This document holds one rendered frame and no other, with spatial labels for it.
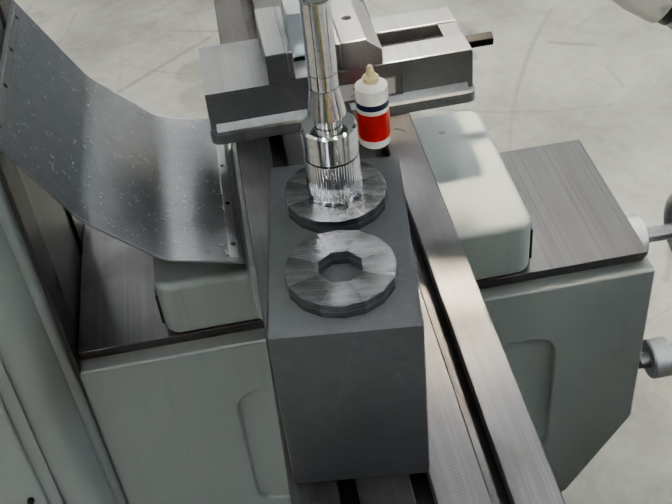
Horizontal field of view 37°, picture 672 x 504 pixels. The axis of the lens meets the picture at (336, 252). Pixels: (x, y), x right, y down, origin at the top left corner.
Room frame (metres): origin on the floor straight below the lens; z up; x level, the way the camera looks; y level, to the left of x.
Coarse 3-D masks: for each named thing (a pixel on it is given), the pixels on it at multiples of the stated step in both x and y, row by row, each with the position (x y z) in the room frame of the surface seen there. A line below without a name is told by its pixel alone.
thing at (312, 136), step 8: (304, 120) 0.69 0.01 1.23; (344, 120) 0.68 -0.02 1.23; (352, 120) 0.68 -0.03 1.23; (304, 128) 0.68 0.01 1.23; (312, 128) 0.68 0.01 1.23; (336, 128) 0.67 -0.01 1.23; (344, 128) 0.67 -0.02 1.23; (352, 128) 0.67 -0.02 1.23; (304, 136) 0.67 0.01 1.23; (312, 136) 0.67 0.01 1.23; (320, 136) 0.67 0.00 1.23; (328, 136) 0.66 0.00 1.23; (336, 136) 0.66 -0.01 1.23; (344, 136) 0.66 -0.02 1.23; (352, 136) 0.67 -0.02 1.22; (312, 144) 0.67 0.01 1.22; (320, 144) 0.66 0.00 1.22; (328, 144) 0.66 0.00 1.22; (336, 144) 0.66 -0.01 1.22; (344, 144) 0.66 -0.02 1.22
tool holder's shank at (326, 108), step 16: (304, 0) 0.68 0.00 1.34; (320, 0) 0.68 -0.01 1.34; (304, 16) 0.68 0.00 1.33; (320, 16) 0.67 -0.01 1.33; (304, 32) 0.68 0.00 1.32; (320, 32) 0.67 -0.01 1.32; (304, 48) 0.68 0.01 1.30; (320, 48) 0.67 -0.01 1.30; (320, 64) 0.67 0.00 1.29; (336, 64) 0.68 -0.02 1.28; (320, 80) 0.67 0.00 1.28; (336, 80) 0.68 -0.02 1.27; (320, 96) 0.67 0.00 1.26; (336, 96) 0.67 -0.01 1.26; (320, 112) 0.67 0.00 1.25; (336, 112) 0.67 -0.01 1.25; (320, 128) 0.67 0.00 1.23
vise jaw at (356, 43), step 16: (336, 0) 1.20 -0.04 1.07; (352, 0) 1.20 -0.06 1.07; (336, 16) 1.16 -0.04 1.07; (352, 16) 1.15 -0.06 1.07; (368, 16) 1.18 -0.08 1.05; (336, 32) 1.12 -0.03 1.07; (352, 32) 1.11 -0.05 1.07; (368, 32) 1.12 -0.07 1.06; (336, 48) 1.09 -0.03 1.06; (352, 48) 1.09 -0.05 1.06; (368, 48) 1.09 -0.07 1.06; (352, 64) 1.09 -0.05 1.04; (368, 64) 1.09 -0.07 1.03
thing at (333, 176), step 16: (304, 144) 0.67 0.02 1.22; (352, 144) 0.67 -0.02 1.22; (304, 160) 0.68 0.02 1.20; (320, 160) 0.66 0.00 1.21; (336, 160) 0.66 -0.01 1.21; (352, 160) 0.67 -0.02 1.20; (320, 176) 0.66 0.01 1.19; (336, 176) 0.66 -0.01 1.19; (352, 176) 0.67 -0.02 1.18; (320, 192) 0.66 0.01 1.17; (336, 192) 0.66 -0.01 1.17; (352, 192) 0.67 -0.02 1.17
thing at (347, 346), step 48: (288, 192) 0.69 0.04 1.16; (384, 192) 0.67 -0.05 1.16; (288, 240) 0.64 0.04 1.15; (336, 240) 0.62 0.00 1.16; (384, 240) 0.62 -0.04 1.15; (288, 288) 0.57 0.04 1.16; (336, 288) 0.56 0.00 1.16; (384, 288) 0.55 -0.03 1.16; (288, 336) 0.53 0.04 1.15; (336, 336) 0.53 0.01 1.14; (384, 336) 0.52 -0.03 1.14; (288, 384) 0.53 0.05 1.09; (336, 384) 0.53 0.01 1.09; (384, 384) 0.52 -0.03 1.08; (288, 432) 0.53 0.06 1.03; (336, 432) 0.53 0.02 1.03; (384, 432) 0.52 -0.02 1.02
